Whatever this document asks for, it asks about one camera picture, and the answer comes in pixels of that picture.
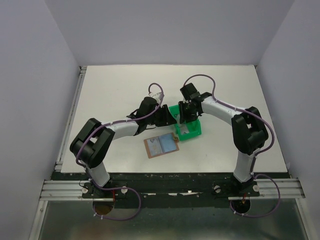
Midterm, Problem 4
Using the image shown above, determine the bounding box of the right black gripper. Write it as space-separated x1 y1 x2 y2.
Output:
178 100 198 124

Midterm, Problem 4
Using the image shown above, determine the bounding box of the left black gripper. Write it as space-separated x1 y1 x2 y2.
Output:
146 104 178 127

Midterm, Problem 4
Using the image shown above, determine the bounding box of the green plastic bin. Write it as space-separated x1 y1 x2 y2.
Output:
168 105 202 141

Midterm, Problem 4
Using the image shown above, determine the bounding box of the silver VIP credit card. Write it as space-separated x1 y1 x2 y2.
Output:
146 137 162 157

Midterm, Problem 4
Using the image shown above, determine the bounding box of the tan leather card holder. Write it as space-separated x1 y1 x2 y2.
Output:
143 132 180 159

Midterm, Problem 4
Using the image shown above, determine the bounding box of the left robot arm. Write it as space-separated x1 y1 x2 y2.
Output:
69 96 177 198

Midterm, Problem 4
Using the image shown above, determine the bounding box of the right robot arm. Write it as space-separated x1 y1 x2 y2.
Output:
178 83 269 196

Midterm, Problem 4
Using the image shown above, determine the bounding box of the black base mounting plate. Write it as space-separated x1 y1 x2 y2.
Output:
82 172 260 209

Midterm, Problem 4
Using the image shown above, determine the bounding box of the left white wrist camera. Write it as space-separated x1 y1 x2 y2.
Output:
148 92 164 104

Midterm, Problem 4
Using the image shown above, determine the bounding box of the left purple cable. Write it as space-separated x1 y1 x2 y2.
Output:
76 82 166 221

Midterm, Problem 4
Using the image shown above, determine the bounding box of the purple cable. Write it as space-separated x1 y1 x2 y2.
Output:
76 82 166 221
183 74 281 219

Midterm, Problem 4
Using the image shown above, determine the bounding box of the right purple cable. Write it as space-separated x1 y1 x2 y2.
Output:
183 74 281 219

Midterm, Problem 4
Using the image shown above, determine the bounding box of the aluminium extrusion rail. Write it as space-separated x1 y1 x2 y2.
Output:
39 180 83 201

